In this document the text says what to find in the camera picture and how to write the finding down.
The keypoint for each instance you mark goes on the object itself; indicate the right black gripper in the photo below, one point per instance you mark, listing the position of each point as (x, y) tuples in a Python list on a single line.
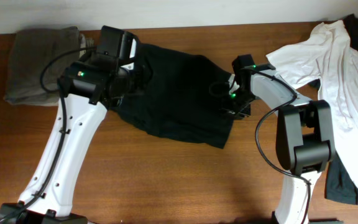
[(226, 101)]

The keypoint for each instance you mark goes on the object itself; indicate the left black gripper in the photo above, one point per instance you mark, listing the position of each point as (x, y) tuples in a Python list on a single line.
[(137, 73)]

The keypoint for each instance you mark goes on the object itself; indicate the black shorts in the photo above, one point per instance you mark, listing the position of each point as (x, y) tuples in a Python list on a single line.
[(183, 99)]

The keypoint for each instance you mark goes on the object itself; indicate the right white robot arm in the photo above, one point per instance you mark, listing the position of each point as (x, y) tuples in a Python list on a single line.
[(304, 138)]

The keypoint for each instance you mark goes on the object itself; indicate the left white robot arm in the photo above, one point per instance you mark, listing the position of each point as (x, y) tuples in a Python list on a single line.
[(88, 88)]

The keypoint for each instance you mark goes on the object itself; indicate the folded grey trousers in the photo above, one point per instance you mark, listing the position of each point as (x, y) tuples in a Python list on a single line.
[(32, 50)]

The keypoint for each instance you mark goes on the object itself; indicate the white shirt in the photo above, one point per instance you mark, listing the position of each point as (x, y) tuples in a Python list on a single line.
[(328, 57)]

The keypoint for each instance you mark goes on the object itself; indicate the black garment with white stripes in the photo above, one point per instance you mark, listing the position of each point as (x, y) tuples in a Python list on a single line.
[(343, 186)]

